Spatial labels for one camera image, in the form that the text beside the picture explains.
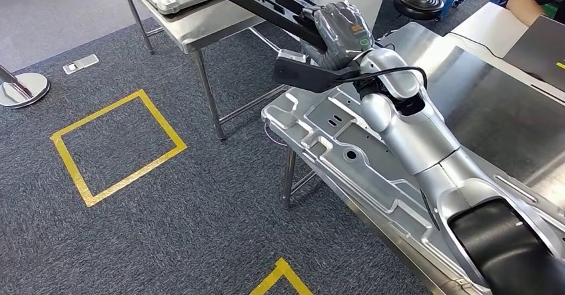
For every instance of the white desk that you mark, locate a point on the white desk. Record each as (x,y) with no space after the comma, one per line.
(481,28)

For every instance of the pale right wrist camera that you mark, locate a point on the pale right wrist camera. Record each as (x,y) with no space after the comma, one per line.
(291,56)

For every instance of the stainless steel workbench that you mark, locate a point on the stainless steel workbench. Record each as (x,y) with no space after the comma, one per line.
(207,24)
(485,107)

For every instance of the black plastic panel part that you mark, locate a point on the black plastic panel part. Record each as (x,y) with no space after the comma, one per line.
(265,9)

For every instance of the yellow floor tape square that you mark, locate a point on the yellow floor tape square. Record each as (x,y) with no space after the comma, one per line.
(281,264)
(70,169)

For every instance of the white floor outlet plate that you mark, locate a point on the white floor outlet plate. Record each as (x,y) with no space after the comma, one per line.
(84,62)

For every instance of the black round stool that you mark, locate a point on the black round stool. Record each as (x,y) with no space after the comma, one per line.
(418,2)

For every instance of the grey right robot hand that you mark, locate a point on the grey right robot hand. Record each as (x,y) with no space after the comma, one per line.
(344,32)

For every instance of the grey laptop with yellow sticker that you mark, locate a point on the grey laptop with yellow sticker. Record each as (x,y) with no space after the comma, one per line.
(538,50)

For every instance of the person's forearm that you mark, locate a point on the person's forearm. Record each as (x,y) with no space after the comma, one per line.
(523,6)

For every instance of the chrome stanchion post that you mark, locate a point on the chrome stanchion post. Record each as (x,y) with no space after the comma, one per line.
(31,85)

